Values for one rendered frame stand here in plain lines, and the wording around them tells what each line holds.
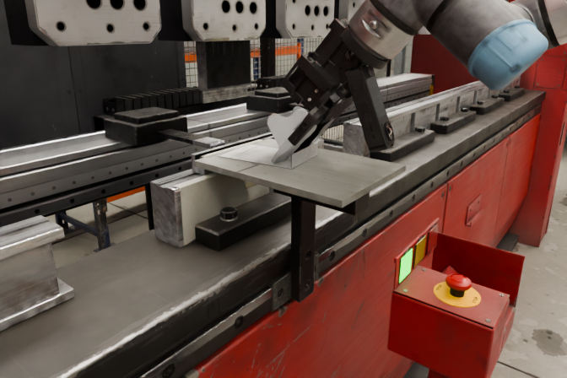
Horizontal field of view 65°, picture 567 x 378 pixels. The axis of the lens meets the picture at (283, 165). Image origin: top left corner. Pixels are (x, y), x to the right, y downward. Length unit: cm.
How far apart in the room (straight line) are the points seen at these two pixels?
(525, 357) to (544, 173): 111
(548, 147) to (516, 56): 224
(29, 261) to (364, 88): 45
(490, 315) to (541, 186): 207
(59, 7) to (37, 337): 35
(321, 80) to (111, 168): 47
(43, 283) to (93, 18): 31
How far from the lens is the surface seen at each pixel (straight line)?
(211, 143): 76
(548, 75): 270
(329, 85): 59
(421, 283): 81
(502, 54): 52
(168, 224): 70
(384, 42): 56
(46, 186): 85
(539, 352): 210
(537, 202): 284
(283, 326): 76
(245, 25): 70
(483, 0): 54
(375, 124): 59
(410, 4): 55
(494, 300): 81
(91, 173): 88
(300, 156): 65
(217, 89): 72
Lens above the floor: 119
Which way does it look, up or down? 17 degrees down
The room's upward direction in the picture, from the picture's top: straight up
